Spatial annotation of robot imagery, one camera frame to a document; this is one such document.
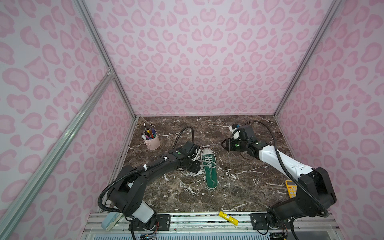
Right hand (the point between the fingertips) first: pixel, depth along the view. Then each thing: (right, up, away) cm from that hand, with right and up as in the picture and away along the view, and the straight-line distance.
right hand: (225, 142), depth 85 cm
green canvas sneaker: (-8, -18, 0) cm, 20 cm away
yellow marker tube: (+1, -36, -13) cm, 38 cm away
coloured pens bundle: (-46, +5, +9) cm, 47 cm away
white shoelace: (-9, -12, +5) cm, 16 cm away
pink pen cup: (-43, -1, +11) cm, 45 cm away
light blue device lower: (-57, -35, -15) cm, 68 cm away
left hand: (-15, -13, +1) cm, 20 cm away
